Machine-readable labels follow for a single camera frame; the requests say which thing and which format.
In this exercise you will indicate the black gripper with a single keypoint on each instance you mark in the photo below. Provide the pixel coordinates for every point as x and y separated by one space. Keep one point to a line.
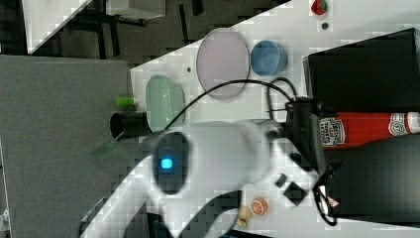
303 130

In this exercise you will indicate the red felt ketchup bottle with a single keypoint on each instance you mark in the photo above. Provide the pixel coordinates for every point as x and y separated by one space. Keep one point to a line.
353 129

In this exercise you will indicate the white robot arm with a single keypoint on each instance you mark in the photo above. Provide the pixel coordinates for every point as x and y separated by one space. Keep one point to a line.
195 174

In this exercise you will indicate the black toaster oven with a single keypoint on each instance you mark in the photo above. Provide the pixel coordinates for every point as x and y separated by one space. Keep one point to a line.
368 95

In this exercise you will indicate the pale purple round plate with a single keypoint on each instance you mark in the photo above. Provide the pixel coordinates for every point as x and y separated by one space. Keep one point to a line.
222 56

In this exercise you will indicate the orange slice toy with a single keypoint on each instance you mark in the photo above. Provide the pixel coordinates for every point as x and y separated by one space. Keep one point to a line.
259 206

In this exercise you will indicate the red toy strawberry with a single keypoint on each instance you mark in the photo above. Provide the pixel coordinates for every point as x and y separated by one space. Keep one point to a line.
319 7

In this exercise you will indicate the beige toy piece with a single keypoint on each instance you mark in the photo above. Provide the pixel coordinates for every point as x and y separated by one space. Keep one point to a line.
243 216

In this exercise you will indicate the green perforated colander basket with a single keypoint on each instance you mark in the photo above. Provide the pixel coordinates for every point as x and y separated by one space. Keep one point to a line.
164 100

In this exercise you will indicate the black cylindrical cup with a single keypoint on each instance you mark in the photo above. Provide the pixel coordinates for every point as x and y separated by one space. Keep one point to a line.
129 125

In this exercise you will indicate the green marker tube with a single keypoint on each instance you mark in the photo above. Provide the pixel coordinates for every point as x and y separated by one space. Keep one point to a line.
124 101

